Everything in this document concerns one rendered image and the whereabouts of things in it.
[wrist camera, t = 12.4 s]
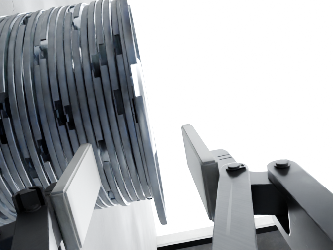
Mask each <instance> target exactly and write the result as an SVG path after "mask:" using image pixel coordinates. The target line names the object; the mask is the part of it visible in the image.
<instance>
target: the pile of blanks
mask: <svg viewBox="0 0 333 250"><path fill-rule="evenodd" d="M116 2H117V0H113V1H112V0H99V1H97V0H94V1H92V2H90V4H89V5H87V4H86V3H79V4H74V5H67V6H60V7H52V8H50V9H48V10H45V11H44V10H43V9H41V10H37V11H36V12H29V13H27V12H22V13H17V14H15V15H10V16H7V15H4V16H0V226H3V225H6V224H8V223H11V222H14V221H16V217H17V213H16V210H15V207H14V204H13V201H12V196H13V195H14V194H15V193H17V192H18V191H20V190H22V189H25V188H28V187H32V186H42V187H43V190H45V188H46V187H47V186H49V185H50V184H51V183H54V182H58V181H59V179H60V177H61V176H62V174H63V172H64V171H65V169H66V168H67V166H68V164H69V163H70V161H71V159H72V158H73V156H74V155H75V153H76V151H77V150H78V148H79V147H80V145H81V144H85V143H89V144H91V145H92V148H93V152H94V156H95V160H96V164H97V168H98V172H99V176H100V179H101V186H100V189H99V192H98V196H97V199H96V203H95V206H94V210H96V209H103V208H108V207H113V206H117V205H121V206H129V205H130V203H132V202H135V201H141V200H151V199H153V198H152V196H151V194H150V191H149V188H148V184H147V180H146V176H145V172H144V168H143V163H142V159H141V154H140V149H139V145H138V140H137V135H136V130H135V124H134V119H133V112H132V107H131V104H130V98H129V92H128V87H127V81H126V75H125V69H124V62H123V56H122V49H121V42H120V35H119V27H118V19H117V8H116ZM110 3H111V6H110ZM144 195H145V196H144Z"/></svg>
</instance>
